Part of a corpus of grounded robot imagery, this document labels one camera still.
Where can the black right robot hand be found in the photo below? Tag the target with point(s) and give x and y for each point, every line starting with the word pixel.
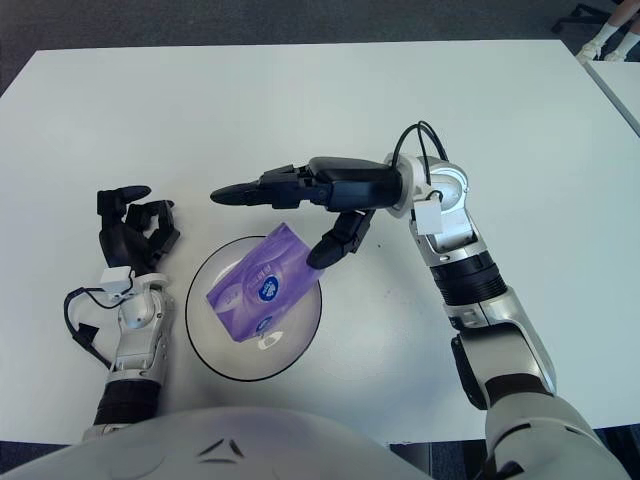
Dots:
pixel 360 187

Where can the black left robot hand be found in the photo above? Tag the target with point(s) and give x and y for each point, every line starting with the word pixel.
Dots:
pixel 120 245

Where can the purple tissue paper pack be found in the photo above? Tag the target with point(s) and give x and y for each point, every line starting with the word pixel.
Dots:
pixel 250 270

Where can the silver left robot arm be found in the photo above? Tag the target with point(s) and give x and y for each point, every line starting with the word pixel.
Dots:
pixel 140 345

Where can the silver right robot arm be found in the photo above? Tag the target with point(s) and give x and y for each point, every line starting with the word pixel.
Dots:
pixel 465 280

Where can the white plate black rim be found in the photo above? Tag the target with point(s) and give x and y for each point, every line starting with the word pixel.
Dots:
pixel 220 345

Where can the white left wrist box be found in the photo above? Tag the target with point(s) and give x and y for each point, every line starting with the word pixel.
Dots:
pixel 115 277

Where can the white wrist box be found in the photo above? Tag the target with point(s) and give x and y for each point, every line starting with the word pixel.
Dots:
pixel 430 217
pixel 115 277

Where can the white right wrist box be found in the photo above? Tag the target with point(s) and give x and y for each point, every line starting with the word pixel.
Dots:
pixel 430 217

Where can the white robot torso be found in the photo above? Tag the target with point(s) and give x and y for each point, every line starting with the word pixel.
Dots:
pixel 150 450

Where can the black office chair base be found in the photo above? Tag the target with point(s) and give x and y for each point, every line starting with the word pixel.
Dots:
pixel 572 21

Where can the white side table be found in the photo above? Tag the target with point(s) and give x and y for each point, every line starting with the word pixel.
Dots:
pixel 625 80

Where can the person leg white sock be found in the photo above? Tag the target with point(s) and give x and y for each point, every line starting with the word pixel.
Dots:
pixel 629 47
pixel 607 32

